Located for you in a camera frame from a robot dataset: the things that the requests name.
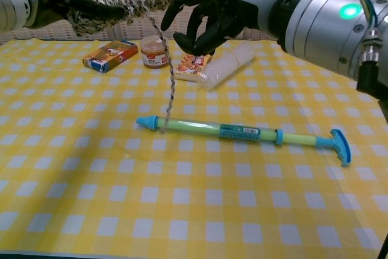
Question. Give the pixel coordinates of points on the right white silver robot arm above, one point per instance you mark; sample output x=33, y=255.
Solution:
x=324, y=28

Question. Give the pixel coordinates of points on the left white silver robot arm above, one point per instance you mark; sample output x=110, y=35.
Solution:
x=13, y=7

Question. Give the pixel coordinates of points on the clear plastic straw pack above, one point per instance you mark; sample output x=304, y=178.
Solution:
x=225, y=65

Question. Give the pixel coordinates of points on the orange blue carton box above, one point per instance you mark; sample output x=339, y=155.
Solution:
x=109, y=56

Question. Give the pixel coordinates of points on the orange white snack box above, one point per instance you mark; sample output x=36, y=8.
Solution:
x=189, y=67

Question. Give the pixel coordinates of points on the woven bamboo folding screen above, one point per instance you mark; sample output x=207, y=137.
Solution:
x=139, y=30

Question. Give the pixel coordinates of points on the round clear jar brown contents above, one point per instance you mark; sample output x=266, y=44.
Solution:
x=153, y=55

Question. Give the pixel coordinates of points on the green blue water squirter toy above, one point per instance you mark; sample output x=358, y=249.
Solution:
x=194, y=127

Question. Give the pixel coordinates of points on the yellow white checkered tablecloth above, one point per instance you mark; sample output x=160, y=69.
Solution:
x=194, y=204

